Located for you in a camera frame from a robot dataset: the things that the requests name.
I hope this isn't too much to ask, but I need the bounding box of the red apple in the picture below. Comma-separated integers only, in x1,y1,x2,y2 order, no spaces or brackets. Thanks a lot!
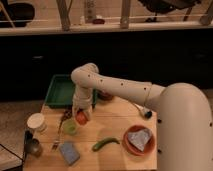
75,111,88,125

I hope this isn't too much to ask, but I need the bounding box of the blue sponge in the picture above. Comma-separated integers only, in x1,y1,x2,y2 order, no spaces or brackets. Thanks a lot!
59,142,80,166

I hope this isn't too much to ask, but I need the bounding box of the white paper cup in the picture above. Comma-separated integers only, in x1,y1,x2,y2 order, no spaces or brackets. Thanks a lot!
27,113,47,132

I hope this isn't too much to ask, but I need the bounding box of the dark grape bunch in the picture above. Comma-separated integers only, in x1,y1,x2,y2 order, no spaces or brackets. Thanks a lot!
64,108,73,118

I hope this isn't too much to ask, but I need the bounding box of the black white small tool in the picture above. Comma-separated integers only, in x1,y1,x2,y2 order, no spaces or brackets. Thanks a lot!
134,104,152,119

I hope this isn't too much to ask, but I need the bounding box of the dark brown bowl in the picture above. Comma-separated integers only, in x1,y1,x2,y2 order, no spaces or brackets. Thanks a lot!
98,91,114,101

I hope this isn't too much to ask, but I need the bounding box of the green plastic tray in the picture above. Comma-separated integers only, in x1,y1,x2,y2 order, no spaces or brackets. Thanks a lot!
44,73,99,109

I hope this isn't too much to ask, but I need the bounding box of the grey crumpled cloth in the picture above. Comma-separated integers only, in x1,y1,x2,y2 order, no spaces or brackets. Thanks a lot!
127,129,152,152

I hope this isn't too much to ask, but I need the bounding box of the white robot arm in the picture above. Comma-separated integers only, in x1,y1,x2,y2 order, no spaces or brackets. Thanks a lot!
71,63,213,171

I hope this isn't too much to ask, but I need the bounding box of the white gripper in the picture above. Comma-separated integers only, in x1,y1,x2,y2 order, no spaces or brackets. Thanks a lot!
72,90,93,121

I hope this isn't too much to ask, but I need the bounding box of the metal fork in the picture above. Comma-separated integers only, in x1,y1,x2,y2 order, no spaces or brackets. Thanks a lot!
51,115,66,150

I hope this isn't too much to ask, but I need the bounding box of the black clamp at table edge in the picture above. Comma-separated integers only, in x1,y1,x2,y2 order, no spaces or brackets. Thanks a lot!
23,130,33,160

